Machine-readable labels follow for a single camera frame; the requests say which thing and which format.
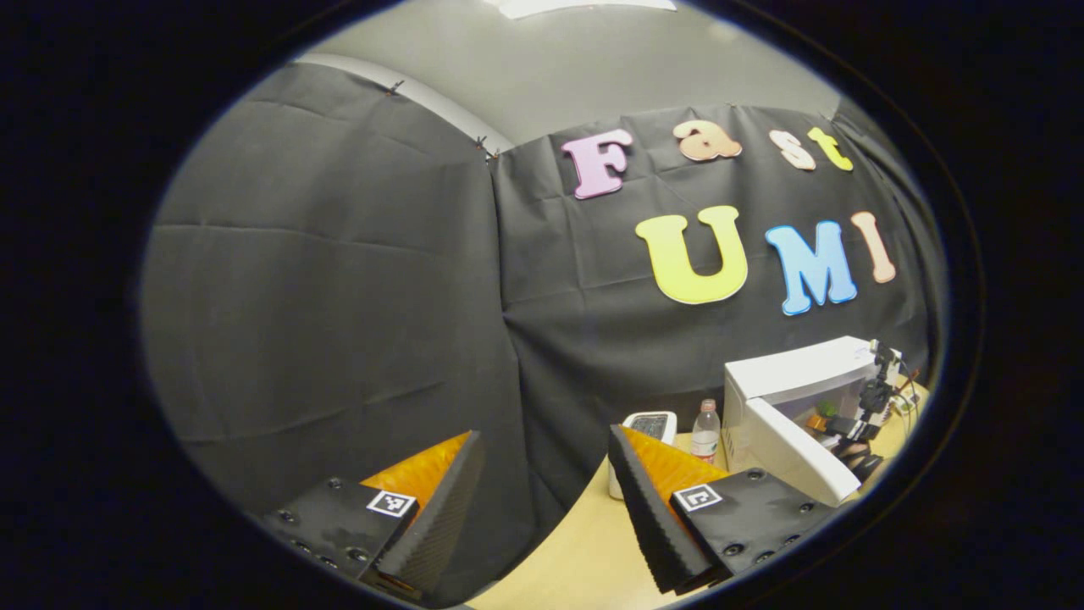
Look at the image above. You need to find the white toaster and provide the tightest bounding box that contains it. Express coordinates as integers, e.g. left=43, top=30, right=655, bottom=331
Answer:
left=608, top=411, right=678, bottom=501

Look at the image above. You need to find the large ceiling light panel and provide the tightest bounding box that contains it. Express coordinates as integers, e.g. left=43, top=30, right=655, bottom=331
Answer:
left=495, top=0, right=678, bottom=19

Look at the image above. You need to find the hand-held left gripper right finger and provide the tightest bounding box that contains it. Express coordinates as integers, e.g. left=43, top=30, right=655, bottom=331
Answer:
left=606, top=424, right=835, bottom=596

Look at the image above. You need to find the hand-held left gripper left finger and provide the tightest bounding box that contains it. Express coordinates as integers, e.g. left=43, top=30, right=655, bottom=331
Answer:
left=263, top=430, right=486, bottom=598

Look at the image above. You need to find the clear plastic water bottle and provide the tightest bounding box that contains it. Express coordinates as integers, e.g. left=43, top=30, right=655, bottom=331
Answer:
left=690, top=398, right=722, bottom=467

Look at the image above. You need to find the white microwave oven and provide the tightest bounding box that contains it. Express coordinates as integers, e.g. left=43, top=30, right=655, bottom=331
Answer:
left=722, top=335, right=903, bottom=507

